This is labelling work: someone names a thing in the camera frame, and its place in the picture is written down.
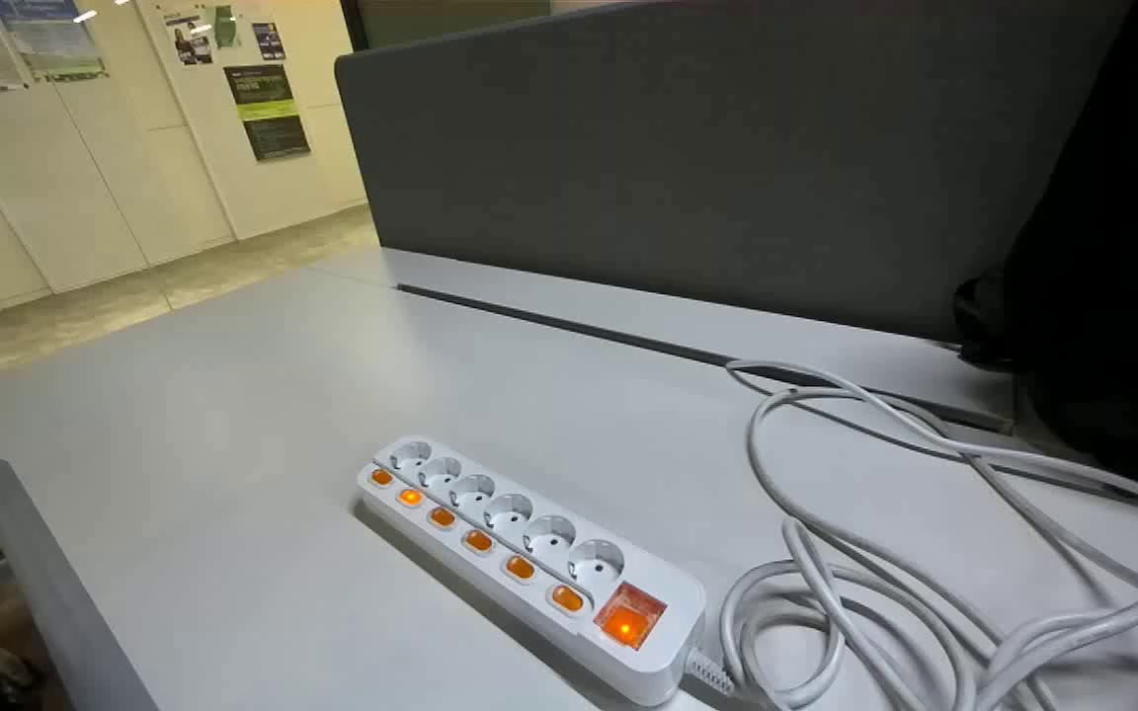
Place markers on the white six-socket power strip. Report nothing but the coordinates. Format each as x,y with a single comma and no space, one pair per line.
599,599

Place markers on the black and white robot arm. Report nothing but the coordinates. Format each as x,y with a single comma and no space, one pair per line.
1060,315

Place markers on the grey desk partition panel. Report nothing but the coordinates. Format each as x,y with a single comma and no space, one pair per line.
840,161

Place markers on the green black wall poster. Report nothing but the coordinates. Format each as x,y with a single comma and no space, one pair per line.
266,113

